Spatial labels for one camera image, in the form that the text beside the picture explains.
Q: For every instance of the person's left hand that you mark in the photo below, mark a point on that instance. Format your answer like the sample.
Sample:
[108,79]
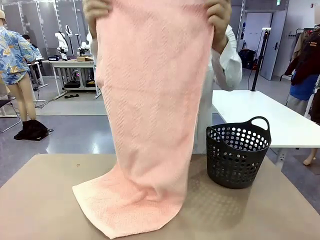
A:
[220,12]

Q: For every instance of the person's right hand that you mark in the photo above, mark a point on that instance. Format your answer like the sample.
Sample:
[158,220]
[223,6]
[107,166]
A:
[96,10]

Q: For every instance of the pink textured towel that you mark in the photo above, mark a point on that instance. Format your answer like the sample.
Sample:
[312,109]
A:
[150,100]

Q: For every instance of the person's right forearm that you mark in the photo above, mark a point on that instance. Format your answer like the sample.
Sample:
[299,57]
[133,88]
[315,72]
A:
[93,31]

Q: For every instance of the person's left forearm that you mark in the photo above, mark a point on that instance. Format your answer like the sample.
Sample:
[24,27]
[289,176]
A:
[230,65]

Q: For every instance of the flat cardboard box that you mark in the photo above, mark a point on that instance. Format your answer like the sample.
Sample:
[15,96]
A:
[84,59]

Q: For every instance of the grey door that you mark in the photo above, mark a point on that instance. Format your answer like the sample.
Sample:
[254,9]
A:
[262,45]

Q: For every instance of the black bag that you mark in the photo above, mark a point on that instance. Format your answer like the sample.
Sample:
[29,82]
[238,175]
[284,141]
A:
[247,58]

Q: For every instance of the white background desk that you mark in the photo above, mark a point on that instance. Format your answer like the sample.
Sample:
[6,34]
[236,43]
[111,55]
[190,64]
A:
[72,63]

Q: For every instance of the black tripod pole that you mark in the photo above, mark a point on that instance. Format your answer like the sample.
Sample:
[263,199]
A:
[258,62]

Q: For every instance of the black cap with lettering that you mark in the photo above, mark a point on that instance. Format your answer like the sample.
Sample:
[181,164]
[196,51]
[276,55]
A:
[53,58]

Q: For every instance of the background person black shirt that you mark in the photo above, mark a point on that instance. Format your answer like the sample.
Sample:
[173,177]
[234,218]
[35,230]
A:
[28,41]

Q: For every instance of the blue floral hawaiian shirt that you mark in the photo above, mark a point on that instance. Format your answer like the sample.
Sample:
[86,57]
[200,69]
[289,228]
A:
[12,55]

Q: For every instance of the dark brown hanging jacket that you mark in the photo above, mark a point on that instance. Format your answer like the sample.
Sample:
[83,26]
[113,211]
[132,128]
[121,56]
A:
[306,57]

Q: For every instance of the person's white coat torso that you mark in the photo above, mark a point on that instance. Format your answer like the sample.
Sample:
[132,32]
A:
[203,120]

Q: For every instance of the beige mannequin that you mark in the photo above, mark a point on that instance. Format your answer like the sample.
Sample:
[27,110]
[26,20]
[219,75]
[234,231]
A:
[26,95]

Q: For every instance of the blue hanging garment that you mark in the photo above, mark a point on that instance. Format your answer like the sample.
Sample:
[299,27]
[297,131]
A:
[303,87]

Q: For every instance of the white rectangular table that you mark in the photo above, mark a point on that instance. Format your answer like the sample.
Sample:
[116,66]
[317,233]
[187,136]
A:
[275,112]

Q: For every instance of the grey metal chair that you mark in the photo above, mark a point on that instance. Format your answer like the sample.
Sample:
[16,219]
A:
[7,102]

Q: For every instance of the black clothes pile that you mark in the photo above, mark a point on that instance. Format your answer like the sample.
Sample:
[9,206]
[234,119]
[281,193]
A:
[31,131]

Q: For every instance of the black perforated plastic basket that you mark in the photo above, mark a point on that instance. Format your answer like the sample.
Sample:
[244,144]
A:
[237,162]

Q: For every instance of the beige mannequin foot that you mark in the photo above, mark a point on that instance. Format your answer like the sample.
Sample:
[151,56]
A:
[309,158]

